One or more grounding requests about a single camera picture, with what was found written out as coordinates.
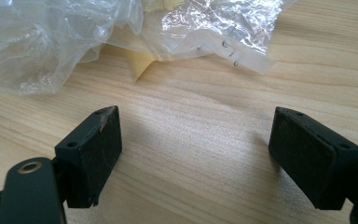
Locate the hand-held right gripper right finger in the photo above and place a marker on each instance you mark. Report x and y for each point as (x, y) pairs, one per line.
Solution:
(307, 161)

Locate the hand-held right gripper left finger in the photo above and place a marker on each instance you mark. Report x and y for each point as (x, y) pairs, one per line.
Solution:
(90, 161)

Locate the clear plastic bag with flap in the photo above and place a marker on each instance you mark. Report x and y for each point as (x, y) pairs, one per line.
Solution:
(217, 28)

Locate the pale yellow paper sheet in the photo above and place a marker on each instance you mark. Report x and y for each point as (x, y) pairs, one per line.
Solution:
(140, 63)

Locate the crumpled clear plastic bag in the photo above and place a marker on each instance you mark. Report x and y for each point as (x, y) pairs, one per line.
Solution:
(43, 40)

